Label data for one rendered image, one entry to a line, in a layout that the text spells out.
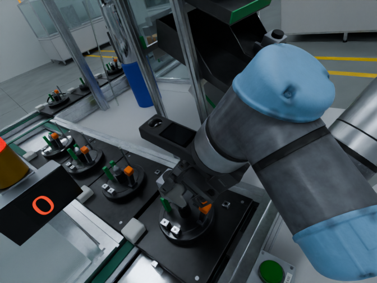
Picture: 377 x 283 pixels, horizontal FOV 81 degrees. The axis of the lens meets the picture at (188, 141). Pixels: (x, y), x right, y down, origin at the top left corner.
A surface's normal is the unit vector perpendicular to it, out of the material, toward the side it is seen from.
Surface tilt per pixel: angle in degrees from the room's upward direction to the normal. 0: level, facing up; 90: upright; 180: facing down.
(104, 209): 0
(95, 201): 0
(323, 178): 40
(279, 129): 45
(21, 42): 90
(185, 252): 0
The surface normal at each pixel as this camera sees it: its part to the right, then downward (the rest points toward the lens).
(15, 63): 0.70, 0.29
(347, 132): -0.75, -0.27
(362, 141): -0.57, -0.05
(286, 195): -0.78, 0.22
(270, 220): -0.25, -0.77
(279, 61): 0.34, -0.43
